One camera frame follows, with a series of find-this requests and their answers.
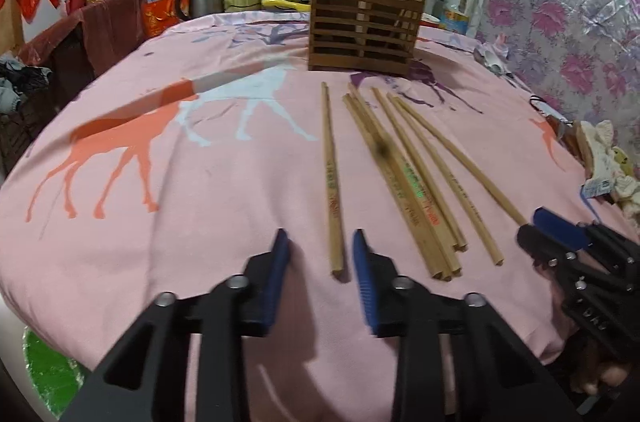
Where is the cream knitted item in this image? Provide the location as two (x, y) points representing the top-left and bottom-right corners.
(575, 119), (640, 223)

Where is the blue and white packet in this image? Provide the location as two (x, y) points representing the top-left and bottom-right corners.
(581, 179), (613, 203)

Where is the black cord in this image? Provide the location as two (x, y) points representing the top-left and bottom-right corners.
(530, 95), (571, 123)

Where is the pile of dark jackets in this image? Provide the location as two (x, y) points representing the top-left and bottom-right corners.
(0, 55), (53, 113)

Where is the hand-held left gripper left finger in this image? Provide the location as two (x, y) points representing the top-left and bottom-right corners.
(59, 228), (292, 422)

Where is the red cloth covered side table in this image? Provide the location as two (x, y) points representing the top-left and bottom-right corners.
(20, 0), (148, 103)

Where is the pink deer printed tablecloth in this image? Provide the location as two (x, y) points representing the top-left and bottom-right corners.
(0, 10), (640, 422)

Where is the green plastic stool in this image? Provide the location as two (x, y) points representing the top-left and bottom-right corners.
(22, 326), (91, 420)

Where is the bunch of wooden chopsticks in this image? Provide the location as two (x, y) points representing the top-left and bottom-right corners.
(341, 82), (505, 285)

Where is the clear cooking oil bottle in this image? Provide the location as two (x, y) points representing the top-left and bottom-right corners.
(439, 0), (487, 36)

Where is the red gift box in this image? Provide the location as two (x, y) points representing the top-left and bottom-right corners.
(142, 0), (181, 38)

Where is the light wooden chopstick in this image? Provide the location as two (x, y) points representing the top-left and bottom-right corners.
(321, 81), (347, 279)
(392, 96), (529, 227)

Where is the yellow plastic scoop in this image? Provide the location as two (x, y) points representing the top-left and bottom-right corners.
(261, 0), (312, 12)

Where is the brown leather item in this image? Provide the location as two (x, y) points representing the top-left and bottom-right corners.
(547, 115), (593, 175)

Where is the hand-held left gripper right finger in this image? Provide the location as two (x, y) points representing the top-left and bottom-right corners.
(352, 229), (586, 422)

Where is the person's right hand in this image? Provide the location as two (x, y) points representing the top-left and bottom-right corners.
(567, 337), (633, 397)

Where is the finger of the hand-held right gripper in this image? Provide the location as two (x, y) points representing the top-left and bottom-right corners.
(532, 207), (640, 289)
(517, 225), (635, 304)

